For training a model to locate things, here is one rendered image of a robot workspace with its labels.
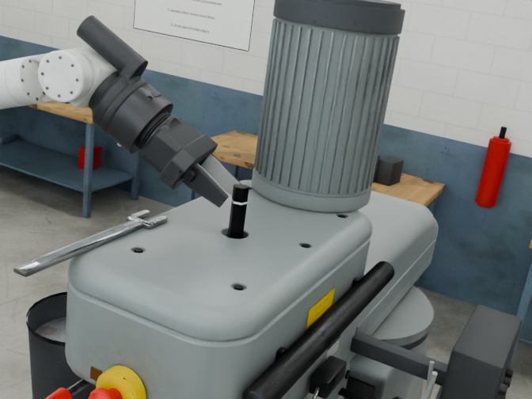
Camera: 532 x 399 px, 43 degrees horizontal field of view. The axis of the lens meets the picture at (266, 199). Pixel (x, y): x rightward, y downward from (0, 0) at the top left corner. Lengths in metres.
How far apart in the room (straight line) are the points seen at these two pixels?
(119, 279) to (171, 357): 0.11
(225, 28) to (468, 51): 1.99
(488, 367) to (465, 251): 4.24
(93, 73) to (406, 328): 0.87
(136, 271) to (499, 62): 4.40
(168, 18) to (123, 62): 5.20
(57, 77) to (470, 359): 0.72
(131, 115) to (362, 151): 0.37
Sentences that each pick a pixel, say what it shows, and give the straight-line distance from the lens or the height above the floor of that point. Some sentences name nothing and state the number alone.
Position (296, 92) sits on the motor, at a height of 2.07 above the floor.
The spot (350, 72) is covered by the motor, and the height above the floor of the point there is 2.11.
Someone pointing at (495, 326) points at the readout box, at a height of 1.72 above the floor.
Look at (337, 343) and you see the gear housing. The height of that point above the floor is 1.68.
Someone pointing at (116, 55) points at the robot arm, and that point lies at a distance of 0.92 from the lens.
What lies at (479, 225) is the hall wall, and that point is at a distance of 5.25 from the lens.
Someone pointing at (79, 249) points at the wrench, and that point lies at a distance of 0.84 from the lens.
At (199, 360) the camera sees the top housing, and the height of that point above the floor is 1.83.
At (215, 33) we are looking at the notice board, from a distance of 5.86.
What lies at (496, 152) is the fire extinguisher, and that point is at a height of 1.21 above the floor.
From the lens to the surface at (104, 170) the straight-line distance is 6.49.
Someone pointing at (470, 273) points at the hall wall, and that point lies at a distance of 5.38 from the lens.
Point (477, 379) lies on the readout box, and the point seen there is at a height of 1.69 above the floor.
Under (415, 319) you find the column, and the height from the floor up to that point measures 1.56.
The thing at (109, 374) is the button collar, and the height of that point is 1.79.
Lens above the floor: 2.25
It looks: 19 degrees down
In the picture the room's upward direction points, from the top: 8 degrees clockwise
